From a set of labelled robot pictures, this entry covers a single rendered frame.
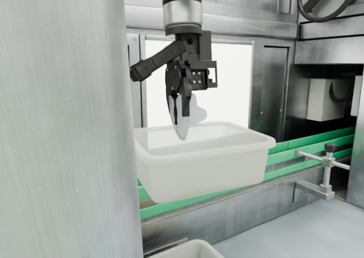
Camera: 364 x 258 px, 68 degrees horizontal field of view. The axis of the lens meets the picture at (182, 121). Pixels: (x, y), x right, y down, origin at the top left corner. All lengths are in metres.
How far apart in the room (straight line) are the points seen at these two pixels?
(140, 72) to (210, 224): 0.47
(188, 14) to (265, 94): 0.67
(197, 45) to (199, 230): 0.47
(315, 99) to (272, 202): 0.55
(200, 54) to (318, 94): 0.84
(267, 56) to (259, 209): 0.56
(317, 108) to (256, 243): 0.68
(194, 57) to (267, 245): 0.56
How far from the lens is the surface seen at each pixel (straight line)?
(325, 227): 1.00
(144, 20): 0.78
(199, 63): 0.51
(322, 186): 0.95
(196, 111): 0.52
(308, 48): 1.19
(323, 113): 1.30
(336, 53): 1.13
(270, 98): 1.15
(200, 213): 0.74
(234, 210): 0.82
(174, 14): 0.52
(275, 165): 0.93
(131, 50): 0.75
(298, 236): 0.92
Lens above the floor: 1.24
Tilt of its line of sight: 12 degrees down
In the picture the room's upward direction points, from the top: straight up
